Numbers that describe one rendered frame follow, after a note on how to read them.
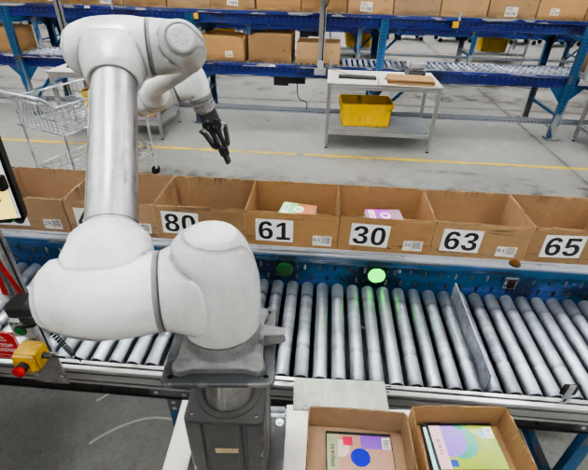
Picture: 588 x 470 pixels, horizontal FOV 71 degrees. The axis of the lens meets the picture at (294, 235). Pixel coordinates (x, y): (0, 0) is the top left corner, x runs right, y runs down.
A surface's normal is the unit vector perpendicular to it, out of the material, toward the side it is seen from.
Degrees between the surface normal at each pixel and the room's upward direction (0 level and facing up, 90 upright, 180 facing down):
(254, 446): 90
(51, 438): 0
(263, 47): 89
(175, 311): 79
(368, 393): 0
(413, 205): 90
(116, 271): 22
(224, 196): 90
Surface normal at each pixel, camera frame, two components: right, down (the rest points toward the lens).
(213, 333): 0.00, 0.55
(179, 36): 0.36, 0.19
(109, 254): 0.19, -0.47
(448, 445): 0.02, -0.83
